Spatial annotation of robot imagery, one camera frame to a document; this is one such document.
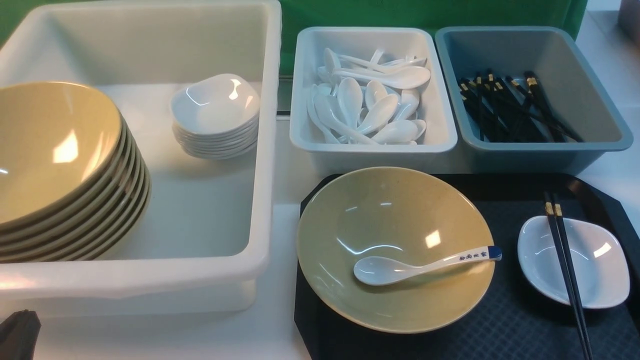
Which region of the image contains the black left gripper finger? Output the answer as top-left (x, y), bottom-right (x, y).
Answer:
top-left (0, 309), bottom-right (41, 360)

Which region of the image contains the white ceramic soup spoon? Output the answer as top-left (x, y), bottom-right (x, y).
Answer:
top-left (353, 245), bottom-right (503, 286)

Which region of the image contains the yellow noodle bowl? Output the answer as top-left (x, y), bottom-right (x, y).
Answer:
top-left (295, 167), bottom-right (496, 334)

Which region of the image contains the black chopstick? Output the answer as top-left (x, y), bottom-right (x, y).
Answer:
top-left (551, 193), bottom-right (594, 360)
top-left (543, 191), bottom-right (585, 358)

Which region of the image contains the white sauce dish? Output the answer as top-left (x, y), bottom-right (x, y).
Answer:
top-left (517, 215), bottom-right (630, 309)

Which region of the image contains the stack of yellow bowls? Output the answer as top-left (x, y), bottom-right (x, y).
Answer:
top-left (0, 81), bottom-right (153, 264)

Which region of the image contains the large white plastic bin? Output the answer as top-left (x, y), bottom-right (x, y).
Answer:
top-left (1, 0), bottom-right (282, 318)

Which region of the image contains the stack of white dishes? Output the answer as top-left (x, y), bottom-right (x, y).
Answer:
top-left (169, 73), bottom-right (261, 160)

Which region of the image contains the pile of white spoons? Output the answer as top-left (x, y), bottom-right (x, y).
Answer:
top-left (304, 47), bottom-right (431, 145)

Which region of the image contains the white spoon tray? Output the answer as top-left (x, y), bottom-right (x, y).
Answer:
top-left (289, 27), bottom-right (458, 174)

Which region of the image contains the black serving tray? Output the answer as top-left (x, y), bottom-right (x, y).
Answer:
top-left (294, 173), bottom-right (640, 360)

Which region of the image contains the pile of black chopsticks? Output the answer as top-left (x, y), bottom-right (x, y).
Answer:
top-left (457, 68), bottom-right (585, 143)

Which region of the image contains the blue-grey chopstick tray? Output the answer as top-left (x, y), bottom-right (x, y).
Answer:
top-left (435, 26), bottom-right (633, 174)

